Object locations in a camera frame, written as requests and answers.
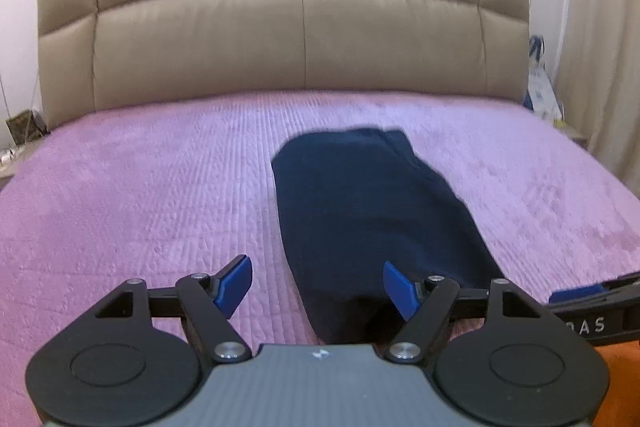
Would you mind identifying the pale curtain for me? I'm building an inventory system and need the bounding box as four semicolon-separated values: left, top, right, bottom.
550;0;640;195

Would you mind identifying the dark navy garment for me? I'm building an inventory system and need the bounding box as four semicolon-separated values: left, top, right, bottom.
271;127;506;345

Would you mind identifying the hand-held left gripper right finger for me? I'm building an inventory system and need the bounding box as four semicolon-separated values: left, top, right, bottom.
382;261;547;364

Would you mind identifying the pink quilted bedspread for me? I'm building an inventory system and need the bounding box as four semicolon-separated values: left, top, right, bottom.
0;89;640;408

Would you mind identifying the beige padded headboard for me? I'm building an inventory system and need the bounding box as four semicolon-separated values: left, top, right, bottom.
35;0;533;128

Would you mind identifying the white bag with blue handles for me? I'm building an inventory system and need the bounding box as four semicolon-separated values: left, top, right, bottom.
522;34;565;124

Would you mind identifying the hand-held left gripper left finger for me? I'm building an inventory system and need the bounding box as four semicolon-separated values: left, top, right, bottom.
95;254;253;364

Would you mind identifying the orange cloth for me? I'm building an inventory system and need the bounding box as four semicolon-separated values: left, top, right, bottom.
592;341;640;427

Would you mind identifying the small patterned bag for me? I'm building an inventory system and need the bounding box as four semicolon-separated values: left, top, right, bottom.
6;108;49;146

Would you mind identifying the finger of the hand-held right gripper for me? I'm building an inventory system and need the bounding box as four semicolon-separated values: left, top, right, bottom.
548;272;640;308

